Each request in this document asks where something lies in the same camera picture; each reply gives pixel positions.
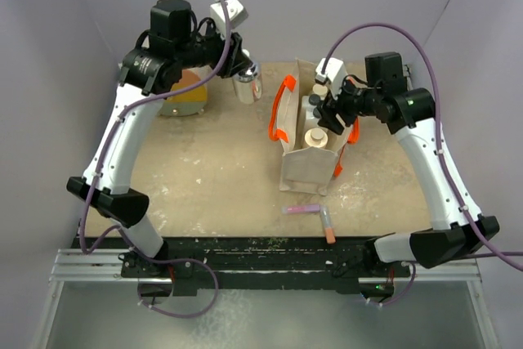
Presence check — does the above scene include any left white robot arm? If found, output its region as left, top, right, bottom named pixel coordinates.
left=66, top=0, right=321, bottom=277

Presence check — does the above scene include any pink tube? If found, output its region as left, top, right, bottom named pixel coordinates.
left=282, top=204, right=321, bottom=215

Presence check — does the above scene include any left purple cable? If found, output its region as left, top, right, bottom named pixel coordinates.
left=78, top=0, right=232, bottom=320

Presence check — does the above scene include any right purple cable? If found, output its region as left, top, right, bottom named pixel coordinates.
left=320, top=23, right=523, bottom=307

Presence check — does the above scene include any orange tube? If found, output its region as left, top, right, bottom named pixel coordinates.
left=320, top=205, right=336, bottom=244

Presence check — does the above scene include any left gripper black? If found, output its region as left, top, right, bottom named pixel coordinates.
left=175, top=19, right=253, bottom=79

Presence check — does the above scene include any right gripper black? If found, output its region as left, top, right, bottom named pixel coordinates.
left=318, top=74, right=382, bottom=135

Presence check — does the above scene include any purple cable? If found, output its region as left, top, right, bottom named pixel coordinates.
left=78, top=0, right=232, bottom=320
left=320, top=23, right=523, bottom=307

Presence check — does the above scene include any aluminium frame rail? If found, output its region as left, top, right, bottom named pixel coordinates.
left=48, top=63, right=481, bottom=283

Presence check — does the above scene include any cream bottle with round cap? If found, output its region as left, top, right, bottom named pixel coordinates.
left=302, top=128, right=329, bottom=149

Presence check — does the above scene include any white square bottle black cap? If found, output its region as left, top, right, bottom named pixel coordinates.
left=303, top=107, right=320, bottom=132

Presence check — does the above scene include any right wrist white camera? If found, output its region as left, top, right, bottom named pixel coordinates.
left=315, top=57, right=347, bottom=99

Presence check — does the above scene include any silver bottle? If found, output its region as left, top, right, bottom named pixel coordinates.
left=233, top=49, right=262, bottom=105

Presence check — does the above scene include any canvas bag with orange handles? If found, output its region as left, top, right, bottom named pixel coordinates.
left=268, top=60, right=360, bottom=195

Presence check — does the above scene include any beige and orange cylinder box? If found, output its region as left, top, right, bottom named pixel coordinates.
left=159, top=67, right=210, bottom=117

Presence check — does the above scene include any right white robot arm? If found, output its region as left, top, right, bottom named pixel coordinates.
left=321, top=52, right=499, bottom=276

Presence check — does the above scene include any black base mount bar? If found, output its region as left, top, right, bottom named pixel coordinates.
left=118, top=236, right=410, bottom=297

